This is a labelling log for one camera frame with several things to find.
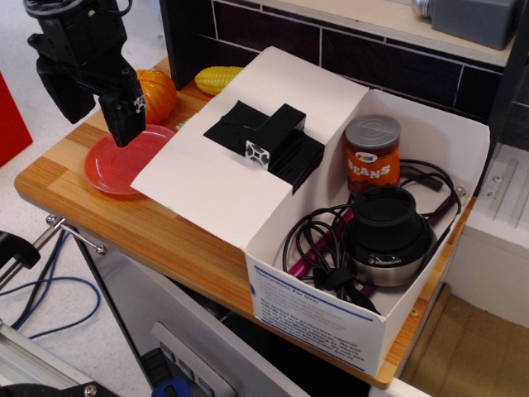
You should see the white cabinet under table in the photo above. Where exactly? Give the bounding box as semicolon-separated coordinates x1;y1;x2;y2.
78;232;424;396

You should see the black silver 3D mouse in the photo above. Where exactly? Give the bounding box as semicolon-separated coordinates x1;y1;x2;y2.
346;186;436;288

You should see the grey metal box on shelf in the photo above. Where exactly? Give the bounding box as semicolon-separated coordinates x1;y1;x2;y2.
411;0;522;50

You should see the red box at left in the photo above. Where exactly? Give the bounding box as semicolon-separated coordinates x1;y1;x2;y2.
0;75;33;166

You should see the black metal clamp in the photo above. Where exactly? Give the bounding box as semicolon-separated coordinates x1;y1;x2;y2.
1;215;107;289

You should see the blue cable on floor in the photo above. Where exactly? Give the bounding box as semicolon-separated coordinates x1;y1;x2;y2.
0;231;102;341

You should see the orange toy pumpkin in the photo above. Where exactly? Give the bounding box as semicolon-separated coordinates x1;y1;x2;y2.
136;69;177;124

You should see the white cardboard box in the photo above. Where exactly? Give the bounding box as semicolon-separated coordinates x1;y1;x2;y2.
132;47;489;375

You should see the orange beans can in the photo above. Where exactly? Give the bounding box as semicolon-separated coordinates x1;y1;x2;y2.
344;114;401;195

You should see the black coiled cable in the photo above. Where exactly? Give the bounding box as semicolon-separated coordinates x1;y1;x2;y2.
282;158;462;316

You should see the aluminium profile rail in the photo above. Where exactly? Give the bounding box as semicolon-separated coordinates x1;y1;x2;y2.
1;323;94;390

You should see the red plastic plate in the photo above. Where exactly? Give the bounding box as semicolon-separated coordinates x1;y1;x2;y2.
84;124;176;195

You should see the yellow toy corn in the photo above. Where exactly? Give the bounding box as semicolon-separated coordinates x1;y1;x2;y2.
194;66;244;96

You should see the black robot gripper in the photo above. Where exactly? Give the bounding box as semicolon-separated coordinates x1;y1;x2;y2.
23;1;146;147

